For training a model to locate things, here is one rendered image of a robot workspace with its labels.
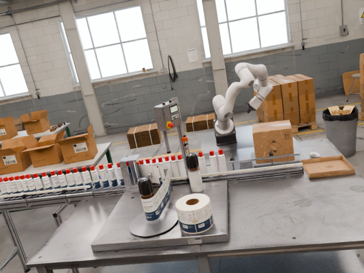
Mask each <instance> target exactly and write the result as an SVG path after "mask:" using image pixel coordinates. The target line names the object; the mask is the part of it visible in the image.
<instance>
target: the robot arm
mask: <svg viewBox="0 0 364 273"><path fill-rule="evenodd" d="M235 72H236V74H237V75H238V76H239V78H240V82H234V83H232V84H231V86H230V87H229V88H228V90H227V92H226V97H225V98H224V97H223V96H221V95H217V96H215V97H214V98H213V101H212V103H213V107H214V109H215V112H216V114H217V119H218V120H217V122H216V124H215V128H216V131H217V132H218V133H220V134H228V133H230V132H231V131H232V130H233V127H234V124H233V121H232V120H231V119H230V115H231V114H232V111H233V107H234V103H235V99H236V97H237V95H238V94H239V92H240V91H241V90H242V89H243V88H249V87H251V86H252V85H253V84H254V86H255V88H256V89H257V90H258V91H259V92H258V93H257V95H256V96H255V97H253V98H252V99H251V100H250V102H249V103H248V106H249V108H248V110H247V111H246V112H247V113H248V114H249V113H250V112H251V111H252V110H257V109H258V108H259V106H260V105H261V103H262V100H264V99H265V97H266V96H267V95H268V94H269V93H270V92H271V90H272V89H273V87H272V86H271V85H270V84H268V83H269V81H268V73H267V68H266V66H265V65H263V64H258V65H253V64H249V63H239V64H237V65H236V66H235ZM253 75H257V78H258V79H257V80H256V81H255V79H254V76H253Z"/></svg>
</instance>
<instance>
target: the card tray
mask: <svg viewBox="0 0 364 273"><path fill-rule="evenodd" d="M301 163H303V168H304V170H305V172H306V174H307V175H308V177H309V179H311V178H322V177H332V176H341V175H348V174H355V168H354V167H353V166H352V165H351V164H350V163H349V162H348V160H347V159H346V158H345V157H344V156H343V155H335V156H329V157H320V158H311V159H302V160H301Z"/></svg>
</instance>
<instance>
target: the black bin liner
mask: <svg viewBox="0 0 364 273"><path fill-rule="evenodd" d="M339 109H340V110H343V109H344V107H339ZM322 117H323V119H324V121H336V120H337V121H352V120H354V119H357V118H358V117H359V113H358V109H357V108H355V107H354V108H353V110H352V112H351V113H350V114H346V115H331V113H330V111H329V109H326V110H324V111H323V112H322Z"/></svg>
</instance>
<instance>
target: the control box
mask: <svg viewBox="0 0 364 273"><path fill-rule="evenodd" d="M165 104H166V105H165V106H163V104H160V105H158V106H155V107H153V109H154V113H155V118H156V122H157V126H158V130H159V131H168V130H171V129H173V128H175V127H177V126H179V125H181V120H180V118H177V119H175V120H172V119H171V115H174V114H177V113H179V109H178V111H177V112H174V113H172V114H171V113H170V108H169V107H170V106H173V105H175V104H177V102H175V101H174V102H172V103H169V101H168V102H166V103H165ZM177 107H178V104H177ZM169 123H173V127H172V128H170V127H169V126H168V124H169Z"/></svg>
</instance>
